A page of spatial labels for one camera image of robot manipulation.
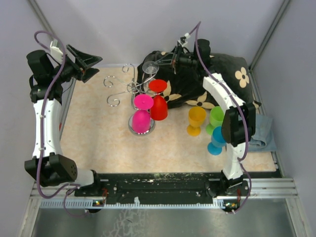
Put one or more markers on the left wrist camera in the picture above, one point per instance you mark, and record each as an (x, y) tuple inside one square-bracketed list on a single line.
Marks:
[(55, 51)]

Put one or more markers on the clear wine glass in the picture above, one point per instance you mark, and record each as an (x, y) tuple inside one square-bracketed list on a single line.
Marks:
[(150, 67)]

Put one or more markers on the black floral pillow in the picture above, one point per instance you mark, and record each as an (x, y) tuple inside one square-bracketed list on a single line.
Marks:
[(184, 87)]

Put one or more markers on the orange wine glass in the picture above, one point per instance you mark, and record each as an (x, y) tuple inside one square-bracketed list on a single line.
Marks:
[(196, 117)]

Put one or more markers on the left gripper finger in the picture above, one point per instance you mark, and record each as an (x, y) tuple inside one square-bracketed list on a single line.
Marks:
[(84, 60), (88, 74)]

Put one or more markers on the green wine glass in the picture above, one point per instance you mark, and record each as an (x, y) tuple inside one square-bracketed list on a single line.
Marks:
[(215, 120)]

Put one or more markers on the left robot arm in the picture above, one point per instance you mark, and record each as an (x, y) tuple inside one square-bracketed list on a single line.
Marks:
[(48, 166)]

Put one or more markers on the red wine glass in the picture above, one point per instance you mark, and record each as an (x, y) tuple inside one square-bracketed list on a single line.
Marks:
[(159, 111)]

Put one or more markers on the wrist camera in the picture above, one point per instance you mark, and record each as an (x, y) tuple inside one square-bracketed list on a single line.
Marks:
[(183, 41), (55, 51)]

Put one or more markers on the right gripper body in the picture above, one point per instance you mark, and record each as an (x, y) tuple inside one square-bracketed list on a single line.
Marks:
[(185, 61)]

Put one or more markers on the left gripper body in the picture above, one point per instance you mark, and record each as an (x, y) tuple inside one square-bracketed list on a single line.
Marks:
[(70, 69)]

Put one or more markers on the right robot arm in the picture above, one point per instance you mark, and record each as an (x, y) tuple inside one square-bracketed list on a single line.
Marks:
[(239, 117)]

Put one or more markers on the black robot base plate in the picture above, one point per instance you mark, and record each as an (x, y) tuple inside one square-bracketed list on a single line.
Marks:
[(157, 188)]

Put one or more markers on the blue wine glass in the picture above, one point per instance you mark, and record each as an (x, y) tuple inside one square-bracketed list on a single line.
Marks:
[(217, 142)]

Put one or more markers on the folded denim cloth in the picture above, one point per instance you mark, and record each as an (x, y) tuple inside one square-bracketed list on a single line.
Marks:
[(263, 139)]

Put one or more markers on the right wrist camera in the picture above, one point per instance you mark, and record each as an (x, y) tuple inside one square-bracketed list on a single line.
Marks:
[(183, 41)]

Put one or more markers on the pink wine glass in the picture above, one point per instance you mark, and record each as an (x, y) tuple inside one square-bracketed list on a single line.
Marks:
[(141, 119)]

